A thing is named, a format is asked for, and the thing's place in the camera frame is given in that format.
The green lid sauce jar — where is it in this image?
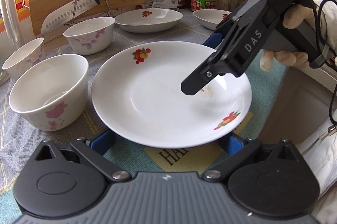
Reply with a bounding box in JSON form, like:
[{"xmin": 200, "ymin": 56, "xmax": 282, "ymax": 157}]
[{"xmin": 190, "ymin": 0, "xmax": 216, "ymax": 11}]

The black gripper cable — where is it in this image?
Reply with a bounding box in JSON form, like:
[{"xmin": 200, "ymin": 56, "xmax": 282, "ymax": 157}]
[{"xmin": 313, "ymin": 0, "xmax": 337, "ymax": 126}]

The grey checked table mat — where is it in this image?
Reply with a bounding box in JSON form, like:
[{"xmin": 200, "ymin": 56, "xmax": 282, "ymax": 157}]
[{"xmin": 1, "ymin": 10, "xmax": 287, "ymax": 223}]

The metal wire board stand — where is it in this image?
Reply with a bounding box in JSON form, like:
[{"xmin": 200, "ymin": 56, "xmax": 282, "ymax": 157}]
[{"xmin": 64, "ymin": 0, "xmax": 118, "ymax": 26}]

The white plate with food stain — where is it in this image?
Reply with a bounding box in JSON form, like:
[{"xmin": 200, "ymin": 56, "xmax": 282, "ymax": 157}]
[{"xmin": 193, "ymin": 9, "xmax": 231, "ymax": 30}]

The yellow lid spice jar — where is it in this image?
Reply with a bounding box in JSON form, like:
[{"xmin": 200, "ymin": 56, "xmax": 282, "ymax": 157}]
[{"xmin": 215, "ymin": 0, "xmax": 230, "ymax": 10}]

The tall plastic wrap roll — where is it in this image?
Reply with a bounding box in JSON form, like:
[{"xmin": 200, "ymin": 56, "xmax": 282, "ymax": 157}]
[{"xmin": 1, "ymin": 0, "xmax": 25, "ymax": 50}]

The black handled kitchen knife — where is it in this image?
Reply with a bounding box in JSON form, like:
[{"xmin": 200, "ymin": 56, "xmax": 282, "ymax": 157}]
[{"xmin": 41, "ymin": 0, "xmax": 112, "ymax": 37}]

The right gloved hand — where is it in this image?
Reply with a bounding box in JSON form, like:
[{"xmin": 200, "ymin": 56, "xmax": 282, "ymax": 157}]
[{"xmin": 259, "ymin": 0, "xmax": 337, "ymax": 72}]

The white floral bowl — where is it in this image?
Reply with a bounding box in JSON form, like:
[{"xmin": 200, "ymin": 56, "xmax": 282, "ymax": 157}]
[
  {"xmin": 9, "ymin": 54, "xmax": 88, "ymax": 131},
  {"xmin": 2, "ymin": 37, "xmax": 46, "ymax": 81},
  {"xmin": 63, "ymin": 17, "xmax": 115, "ymax": 55}
]

